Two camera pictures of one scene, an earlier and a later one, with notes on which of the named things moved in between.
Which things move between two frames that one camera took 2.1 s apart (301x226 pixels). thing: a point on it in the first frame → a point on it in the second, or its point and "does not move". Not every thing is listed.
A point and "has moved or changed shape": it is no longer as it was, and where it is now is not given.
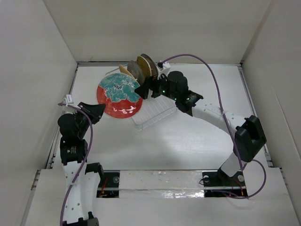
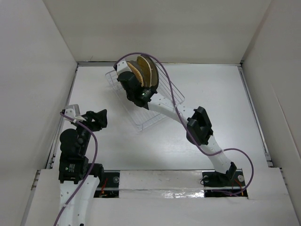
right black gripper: [150, 83] → [138, 80]
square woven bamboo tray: [122, 70] has moved or changed shape
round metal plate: [154, 68] does not move
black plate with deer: [135, 69] does not move
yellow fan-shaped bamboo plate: [144, 66] does not move
